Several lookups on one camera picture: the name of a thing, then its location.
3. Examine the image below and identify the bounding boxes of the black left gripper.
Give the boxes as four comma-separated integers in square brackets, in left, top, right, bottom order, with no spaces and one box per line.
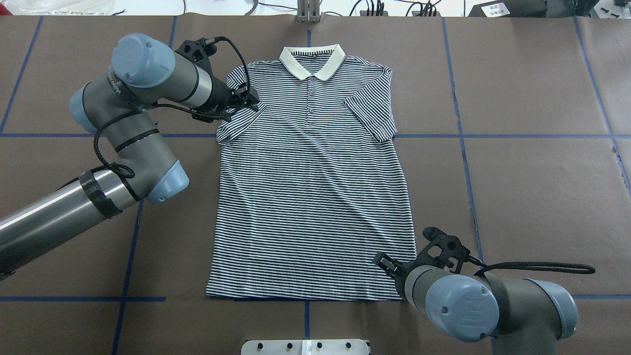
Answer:
[207,79,260,123]

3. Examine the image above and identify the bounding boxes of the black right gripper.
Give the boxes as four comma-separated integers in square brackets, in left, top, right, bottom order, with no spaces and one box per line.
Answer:
[372,252,419,296]

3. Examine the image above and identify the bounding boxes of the navy white striped polo shirt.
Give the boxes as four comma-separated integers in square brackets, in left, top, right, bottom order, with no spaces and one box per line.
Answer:
[205,43,417,301]

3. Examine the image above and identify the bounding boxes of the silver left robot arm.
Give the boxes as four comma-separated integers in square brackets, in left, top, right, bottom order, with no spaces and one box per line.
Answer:
[0,33,260,280]

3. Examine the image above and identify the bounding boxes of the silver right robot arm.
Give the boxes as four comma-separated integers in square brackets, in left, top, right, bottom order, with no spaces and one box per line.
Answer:
[373,252,579,355]

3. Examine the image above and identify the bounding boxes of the orange black connector strip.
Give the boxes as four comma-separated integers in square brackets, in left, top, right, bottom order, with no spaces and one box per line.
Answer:
[349,0,442,17]

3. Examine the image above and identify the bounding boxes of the black box with label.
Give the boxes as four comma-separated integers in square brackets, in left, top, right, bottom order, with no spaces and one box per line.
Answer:
[466,0,548,18]

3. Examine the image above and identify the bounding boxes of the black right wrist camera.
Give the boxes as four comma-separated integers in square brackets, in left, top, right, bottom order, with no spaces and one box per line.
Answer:
[419,226,471,274]

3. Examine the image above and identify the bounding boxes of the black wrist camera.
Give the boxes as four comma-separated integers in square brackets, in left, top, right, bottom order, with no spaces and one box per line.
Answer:
[175,37,217,71]
[419,226,471,274]

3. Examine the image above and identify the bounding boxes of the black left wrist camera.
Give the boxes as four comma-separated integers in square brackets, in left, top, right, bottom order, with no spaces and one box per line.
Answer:
[175,37,217,71]

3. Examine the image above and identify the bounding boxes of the aluminium frame post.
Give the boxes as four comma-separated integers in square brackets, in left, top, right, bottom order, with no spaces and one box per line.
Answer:
[296,0,322,23]

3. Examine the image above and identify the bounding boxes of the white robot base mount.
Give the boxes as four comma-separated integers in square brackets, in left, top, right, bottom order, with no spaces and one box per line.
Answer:
[241,339,372,355]

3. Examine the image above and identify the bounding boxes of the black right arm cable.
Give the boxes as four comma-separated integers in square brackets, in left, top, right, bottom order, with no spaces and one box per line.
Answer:
[463,254,596,282]

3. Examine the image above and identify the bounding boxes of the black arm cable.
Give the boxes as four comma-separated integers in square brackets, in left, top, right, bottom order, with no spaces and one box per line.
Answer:
[463,254,596,282]
[93,35,252,203]

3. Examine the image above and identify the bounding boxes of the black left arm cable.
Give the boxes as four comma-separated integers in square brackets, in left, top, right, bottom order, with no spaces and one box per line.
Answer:
[93,35,252,203]

